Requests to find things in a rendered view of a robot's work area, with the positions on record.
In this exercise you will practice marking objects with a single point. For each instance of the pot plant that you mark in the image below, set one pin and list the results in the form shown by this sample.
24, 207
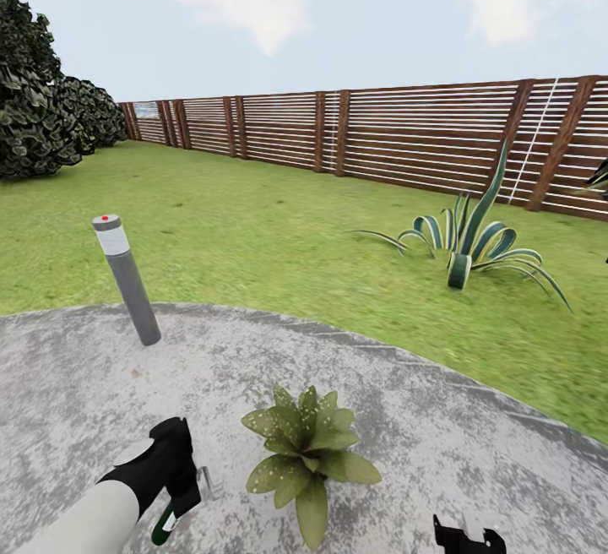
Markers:
309, 441

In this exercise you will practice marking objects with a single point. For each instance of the insectifuge atomizer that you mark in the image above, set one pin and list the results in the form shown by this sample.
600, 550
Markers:
164, 527

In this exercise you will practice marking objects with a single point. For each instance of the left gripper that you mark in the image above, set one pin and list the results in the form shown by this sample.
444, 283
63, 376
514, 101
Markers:
184, 491

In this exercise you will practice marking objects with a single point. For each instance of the tree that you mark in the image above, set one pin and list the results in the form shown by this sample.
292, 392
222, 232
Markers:
25, 42

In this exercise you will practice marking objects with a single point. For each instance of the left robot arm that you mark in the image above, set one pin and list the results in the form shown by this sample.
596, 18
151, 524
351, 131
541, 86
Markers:
102, 521

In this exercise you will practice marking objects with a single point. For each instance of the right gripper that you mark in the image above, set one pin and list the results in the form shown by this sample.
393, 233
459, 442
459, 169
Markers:
455, 542

